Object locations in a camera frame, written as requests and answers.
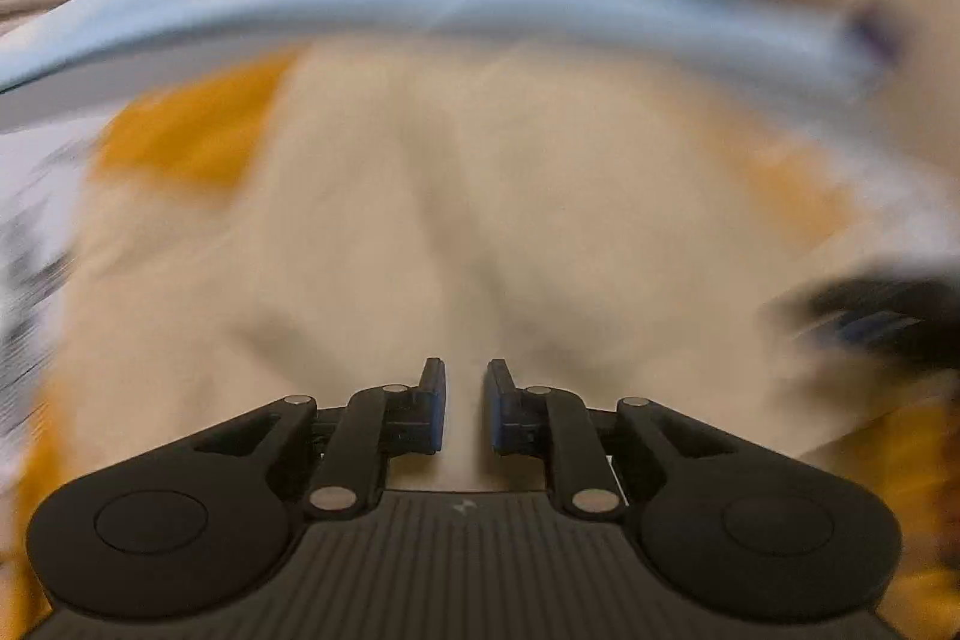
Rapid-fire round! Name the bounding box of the beige and yellow hooded jacket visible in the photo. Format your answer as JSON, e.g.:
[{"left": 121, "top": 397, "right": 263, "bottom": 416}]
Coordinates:
[{"left": 2, "top": 34, "right": 958, "bottom": 638}]

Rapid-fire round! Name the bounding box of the grey printed bed sheet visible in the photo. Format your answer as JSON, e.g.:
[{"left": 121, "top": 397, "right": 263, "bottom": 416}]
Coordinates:
[{"left": 2, "top": 74, "right": 958, "bottom": 484}]

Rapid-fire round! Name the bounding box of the light blue folded sheet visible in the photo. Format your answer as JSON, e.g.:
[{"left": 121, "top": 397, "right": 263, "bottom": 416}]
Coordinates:
[{"left": 2, "top": 0, "right": 887, "bottom": 96}]

